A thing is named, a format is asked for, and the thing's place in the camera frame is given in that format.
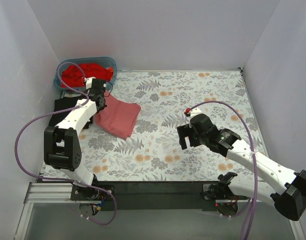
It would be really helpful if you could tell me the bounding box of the pink t shirt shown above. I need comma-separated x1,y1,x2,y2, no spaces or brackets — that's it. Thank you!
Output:
94,92,141,140

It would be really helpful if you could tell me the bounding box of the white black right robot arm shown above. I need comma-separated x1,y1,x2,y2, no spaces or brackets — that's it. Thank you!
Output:
176,110,306,221

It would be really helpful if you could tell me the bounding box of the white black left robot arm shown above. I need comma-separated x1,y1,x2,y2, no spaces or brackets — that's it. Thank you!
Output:
44,78,107,200

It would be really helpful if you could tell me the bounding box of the red t shirt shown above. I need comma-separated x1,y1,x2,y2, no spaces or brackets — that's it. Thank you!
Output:
61,63,114,88

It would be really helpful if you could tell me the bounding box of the teal plastic laundry basket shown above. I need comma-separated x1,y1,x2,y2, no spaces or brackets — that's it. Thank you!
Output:
53,56,117,91

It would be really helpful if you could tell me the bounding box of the folded black t shirt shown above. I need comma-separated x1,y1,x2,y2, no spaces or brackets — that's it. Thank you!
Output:
45,96,97,135

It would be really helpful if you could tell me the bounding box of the floral patterned table mat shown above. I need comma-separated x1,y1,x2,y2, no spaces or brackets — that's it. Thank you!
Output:
79,71,266,181

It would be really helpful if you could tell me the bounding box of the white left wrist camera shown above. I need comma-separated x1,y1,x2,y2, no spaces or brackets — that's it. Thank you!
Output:
84,77,94,89

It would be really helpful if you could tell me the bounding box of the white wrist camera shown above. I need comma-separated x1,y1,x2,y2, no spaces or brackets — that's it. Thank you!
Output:
184,107,203,120
84,77,94,89

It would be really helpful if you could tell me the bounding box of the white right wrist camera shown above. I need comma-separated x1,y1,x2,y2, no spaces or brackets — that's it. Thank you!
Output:
184,107,203,120

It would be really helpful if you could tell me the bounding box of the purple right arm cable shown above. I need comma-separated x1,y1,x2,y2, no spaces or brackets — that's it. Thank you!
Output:
184,101,258,240

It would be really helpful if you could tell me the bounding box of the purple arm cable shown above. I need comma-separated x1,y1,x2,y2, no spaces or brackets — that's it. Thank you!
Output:
184,101,258,240
14,61,118,226

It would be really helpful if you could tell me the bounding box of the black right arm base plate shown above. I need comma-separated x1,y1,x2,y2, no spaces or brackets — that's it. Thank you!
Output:
198,183,249,202

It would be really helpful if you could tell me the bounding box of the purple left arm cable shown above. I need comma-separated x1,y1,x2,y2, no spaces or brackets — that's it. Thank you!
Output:
14,61,118,226

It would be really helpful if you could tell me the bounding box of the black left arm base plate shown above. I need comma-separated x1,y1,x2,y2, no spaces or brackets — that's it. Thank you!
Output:
70,185,112,201

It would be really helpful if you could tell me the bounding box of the aluminium frame rail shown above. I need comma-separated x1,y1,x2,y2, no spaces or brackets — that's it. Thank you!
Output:
13,182,73,240

